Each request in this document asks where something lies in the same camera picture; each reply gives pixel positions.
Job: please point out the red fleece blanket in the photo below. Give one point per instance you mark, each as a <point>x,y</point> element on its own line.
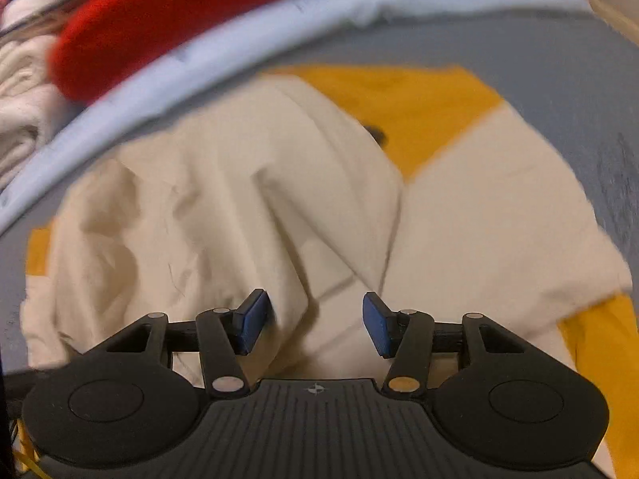
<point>164,20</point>

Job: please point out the light blue folded sheet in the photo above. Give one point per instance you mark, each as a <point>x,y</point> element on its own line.
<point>209,55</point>

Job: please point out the wooden bed frame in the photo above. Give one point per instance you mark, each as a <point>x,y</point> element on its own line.
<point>616,10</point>

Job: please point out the beige and yellow jacket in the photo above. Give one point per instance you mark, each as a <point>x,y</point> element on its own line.
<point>279,184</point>

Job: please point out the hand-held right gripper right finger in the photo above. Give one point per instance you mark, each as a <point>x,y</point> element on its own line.
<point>382,324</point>

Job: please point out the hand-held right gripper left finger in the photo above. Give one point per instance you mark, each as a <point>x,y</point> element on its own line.
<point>249,322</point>

